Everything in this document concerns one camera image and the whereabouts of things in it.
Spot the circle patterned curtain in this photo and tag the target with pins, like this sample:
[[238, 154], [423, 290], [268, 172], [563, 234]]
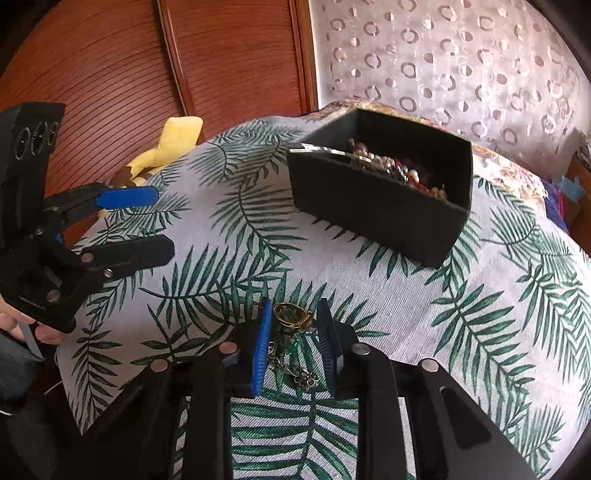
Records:
[[495, 72]]

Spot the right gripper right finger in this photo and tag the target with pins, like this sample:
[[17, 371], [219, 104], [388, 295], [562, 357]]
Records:
[[383, 388]]

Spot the silver flower hair comb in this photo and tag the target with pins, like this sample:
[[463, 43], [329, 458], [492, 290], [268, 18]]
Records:
[[305, 148]]

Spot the yellow plush toy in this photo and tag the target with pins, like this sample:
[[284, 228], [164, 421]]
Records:
[[178, 137]]

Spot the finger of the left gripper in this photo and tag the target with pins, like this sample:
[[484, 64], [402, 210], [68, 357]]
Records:
[[124, 258], [115, 200]]

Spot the palm leaf bedspread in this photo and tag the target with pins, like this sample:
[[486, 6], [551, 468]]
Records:
[[507, 314]]

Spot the blue folded blanket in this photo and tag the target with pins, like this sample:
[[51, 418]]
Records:
[[563, 202]]

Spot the wooden side cabinet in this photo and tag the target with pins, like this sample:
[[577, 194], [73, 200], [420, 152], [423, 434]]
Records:
[[581, 231]]

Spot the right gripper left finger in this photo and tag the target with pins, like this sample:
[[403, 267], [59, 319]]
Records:
[[201, 389]]

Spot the gold ring keychain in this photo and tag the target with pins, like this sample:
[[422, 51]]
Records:
[[291, 323]]

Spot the person's left hand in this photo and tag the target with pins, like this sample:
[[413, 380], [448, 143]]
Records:
[[13, 321]]

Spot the black jewelry box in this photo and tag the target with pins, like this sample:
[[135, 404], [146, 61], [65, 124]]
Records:
[[381, 207]]

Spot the red wooden wardrobe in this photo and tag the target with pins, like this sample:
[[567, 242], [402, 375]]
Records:
[[122, 68]]

